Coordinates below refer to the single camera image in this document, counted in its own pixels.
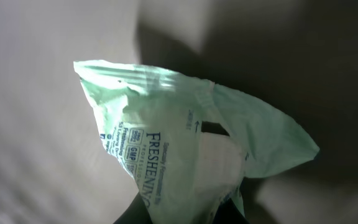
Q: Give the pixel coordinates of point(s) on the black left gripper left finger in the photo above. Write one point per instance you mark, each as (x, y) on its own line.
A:
(136, 213)

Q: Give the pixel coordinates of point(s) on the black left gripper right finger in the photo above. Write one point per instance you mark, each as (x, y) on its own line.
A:
(228, 213)

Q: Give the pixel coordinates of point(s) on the mint green wipes pack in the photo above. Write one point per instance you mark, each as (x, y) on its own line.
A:
(188, 142)

